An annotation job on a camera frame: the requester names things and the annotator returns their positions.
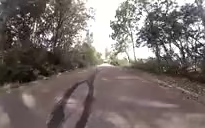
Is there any grey asphalt road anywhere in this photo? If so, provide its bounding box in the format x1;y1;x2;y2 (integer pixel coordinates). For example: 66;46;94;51
0;65;205;128

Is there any row of trees and bushes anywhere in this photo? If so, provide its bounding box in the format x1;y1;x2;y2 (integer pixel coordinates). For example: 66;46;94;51
0;0;104;86
106;0;205;83

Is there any dirt verge with leaves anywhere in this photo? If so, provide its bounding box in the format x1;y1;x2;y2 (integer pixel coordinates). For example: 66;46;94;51
0;68;88;98
126;65;205;108

